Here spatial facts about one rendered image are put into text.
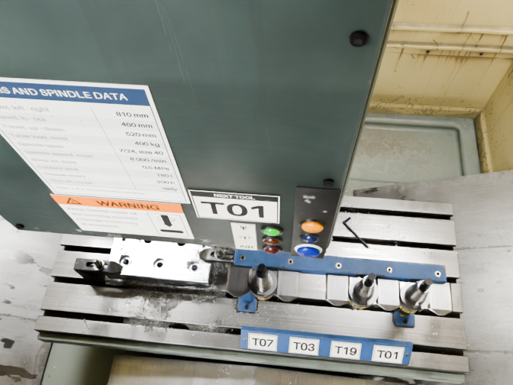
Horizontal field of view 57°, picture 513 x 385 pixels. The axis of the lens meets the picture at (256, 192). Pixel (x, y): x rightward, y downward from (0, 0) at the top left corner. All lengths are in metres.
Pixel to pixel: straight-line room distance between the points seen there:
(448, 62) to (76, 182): 1.55
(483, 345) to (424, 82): 0.97
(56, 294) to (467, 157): 1.56
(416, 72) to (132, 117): 1.58
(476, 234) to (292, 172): 1.29
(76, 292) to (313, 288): 0.69
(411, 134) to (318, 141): 1.69
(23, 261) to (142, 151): 1.42
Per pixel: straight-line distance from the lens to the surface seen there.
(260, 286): 1.03
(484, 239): 1.68
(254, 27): 0.31
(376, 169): 1.96
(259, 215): 0.54
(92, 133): 0.45
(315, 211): 0.52
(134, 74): 0.37
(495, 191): 1.75
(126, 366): 1.59
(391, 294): 1.09
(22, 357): 1.79
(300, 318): 1.37
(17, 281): 1.83
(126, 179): 0.51
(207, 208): 0.54
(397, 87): 1.96
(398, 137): 2.06
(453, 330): 1.45
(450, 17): 1.73
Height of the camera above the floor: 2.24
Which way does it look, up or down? 62 degrees down
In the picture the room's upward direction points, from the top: 4 degrees counter-clockwise
